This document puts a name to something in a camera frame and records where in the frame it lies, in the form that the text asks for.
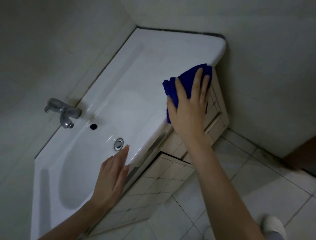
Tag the person's left forearm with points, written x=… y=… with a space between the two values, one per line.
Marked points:
x=74 y=222

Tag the brown wooden door frame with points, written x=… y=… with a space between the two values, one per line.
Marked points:
x=303 y=153

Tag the metal sink drain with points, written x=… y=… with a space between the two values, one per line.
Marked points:
x=118 y=144

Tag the white ceramic sink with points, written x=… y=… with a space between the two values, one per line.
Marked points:
x=138 y=94

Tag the chrome faucet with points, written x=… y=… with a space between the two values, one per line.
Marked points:
x=66 y=112

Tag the white shoe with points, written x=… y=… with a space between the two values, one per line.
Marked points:
x=272 y=222

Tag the small blue cleaning cloth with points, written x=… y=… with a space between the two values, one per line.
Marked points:
x=187 y=74

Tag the person's left hand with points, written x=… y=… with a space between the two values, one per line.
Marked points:
x=111 y=183

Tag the dark door threshold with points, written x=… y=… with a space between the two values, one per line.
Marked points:
x=311 y=172

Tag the person's right forearm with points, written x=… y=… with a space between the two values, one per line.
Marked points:
x=222 y=192

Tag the grey trousers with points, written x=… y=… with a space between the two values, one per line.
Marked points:
x=274 y=236

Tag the patterned vanity cabinet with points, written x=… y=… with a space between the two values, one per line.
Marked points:
x=168 y=173

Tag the person's right hand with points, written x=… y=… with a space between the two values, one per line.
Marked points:
x=191 y=118

